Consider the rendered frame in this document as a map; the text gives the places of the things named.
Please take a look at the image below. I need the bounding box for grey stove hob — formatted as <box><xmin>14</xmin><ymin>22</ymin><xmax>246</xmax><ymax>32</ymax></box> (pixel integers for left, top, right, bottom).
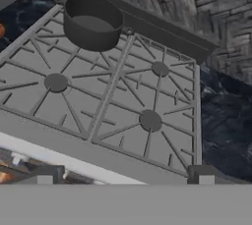
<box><xmin>0</xmin><ymin>0</ymin><xmax>221</xmax><ymax>186</ymax></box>

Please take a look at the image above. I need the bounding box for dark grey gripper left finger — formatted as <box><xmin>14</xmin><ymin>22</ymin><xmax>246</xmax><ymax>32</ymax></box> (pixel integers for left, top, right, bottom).
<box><xmin>15</xmin><ymin>164</ymin><xmax>66</xmax><ymax>186</ymax></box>

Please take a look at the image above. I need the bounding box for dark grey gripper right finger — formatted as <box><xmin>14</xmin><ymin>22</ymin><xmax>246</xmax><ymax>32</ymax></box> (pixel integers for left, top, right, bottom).
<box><xmin>186</xmin><ymin>164</ymin><xmax>245</xmax><ymax>186</ymax></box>

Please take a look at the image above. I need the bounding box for dark grey pot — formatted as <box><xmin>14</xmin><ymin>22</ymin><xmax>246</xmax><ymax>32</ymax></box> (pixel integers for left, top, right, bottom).
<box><xmin>62</xmin><ymin>0</ymin><xmax>126</xmax><ymax>53</ymax></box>

